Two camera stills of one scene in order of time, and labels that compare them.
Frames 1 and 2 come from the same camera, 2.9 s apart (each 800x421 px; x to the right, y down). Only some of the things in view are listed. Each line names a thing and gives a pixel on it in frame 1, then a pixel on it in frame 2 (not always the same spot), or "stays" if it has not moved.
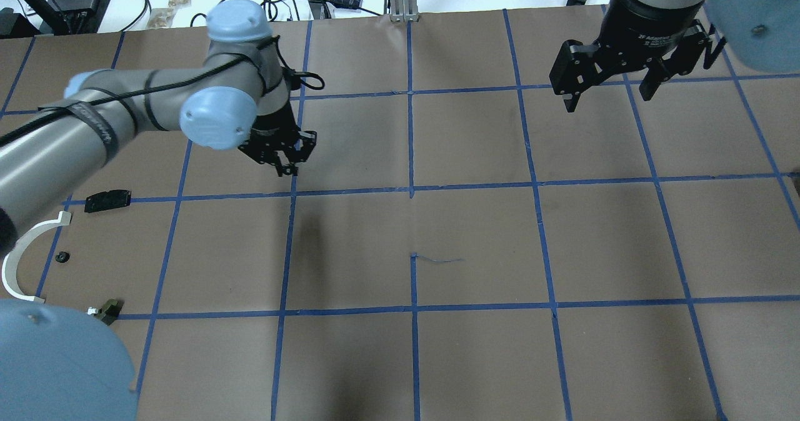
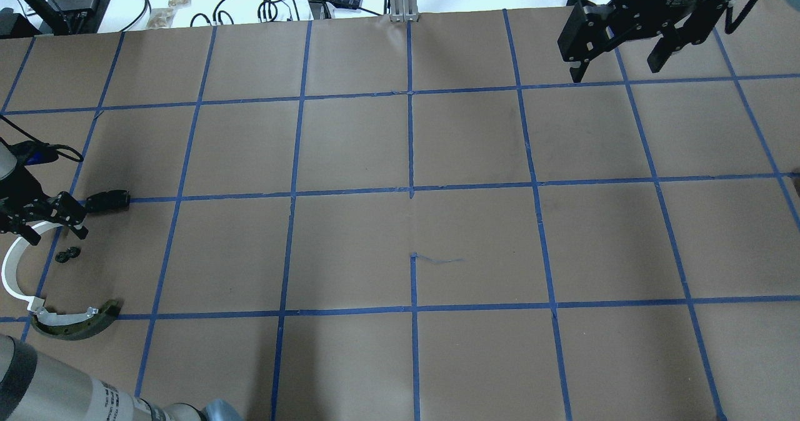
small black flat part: [110, 199] stays
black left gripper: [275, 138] -> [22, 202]
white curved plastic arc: [9, 268] stays
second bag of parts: [160, 17] stays
